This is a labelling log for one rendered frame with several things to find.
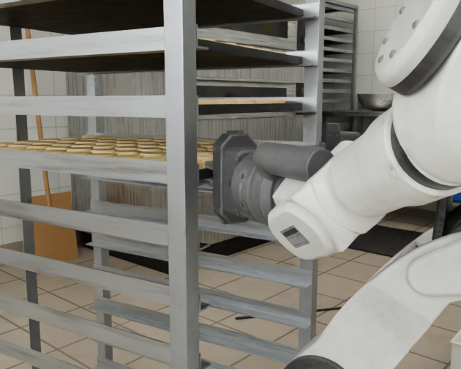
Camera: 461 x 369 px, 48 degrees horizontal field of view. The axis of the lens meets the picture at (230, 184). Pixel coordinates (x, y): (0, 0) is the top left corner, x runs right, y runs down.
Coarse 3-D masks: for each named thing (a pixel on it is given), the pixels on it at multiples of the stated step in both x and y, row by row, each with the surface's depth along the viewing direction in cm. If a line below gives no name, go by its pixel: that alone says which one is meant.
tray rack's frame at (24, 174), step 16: (16, 32) 116; (16, 80) 116; (96, 80) 134; (16, 96) 117; (16, 128) 118; (96, 128) 136; (96, 192) 139; (32, 224) 123; (32, 240) 124; (96, 256) 142; (32, 272) 125; (32, 288) 125; (96, 288) 144; (32, 320) 126; (32, 336) 126; (112, 352) 148; (32, 368) 127
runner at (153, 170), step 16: (0, 160) 91; (16, 160) 89; (32, 160) 86; (48, 160) 84; (64, 160) 82; (80, 160) 81; (96, 160) 79; (112, 160) 77; (128, 160) 76; (144, 160) 74; (112, 176) 78; (128, 176) 76; (144, 176) 74; (160, 176) 73
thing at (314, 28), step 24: (312, 0) 101; (312, 24) 102; (312, 48) 103; (312, 72) 103; (312, 96) 104; (312, 120) 105; (312, 264) 109; (312, 288) 110; (312, 312) 111; (312, 336) 113
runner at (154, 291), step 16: (0, 256) 95; (16, 256) 92; (32, 256) 90; (48, 272) 88; (64, 272) 86; (80, 272) 84; (96, 272) 82; (112, 272) 81; (112, 288) 81; (128, 288) 79; (144, 288) 77; (160, 288) 76; (208, 304) 75
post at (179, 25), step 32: (192, 0) 65; (192, 32) 66; (192, 64) 66; (192, 96) 67; (192, 128) 68; (192, 160) 68; (192, 192) 69; (192, 224) 69; (192, 256) 70; (192, 288) 71; (192, 320) 71; (192, 352) 72
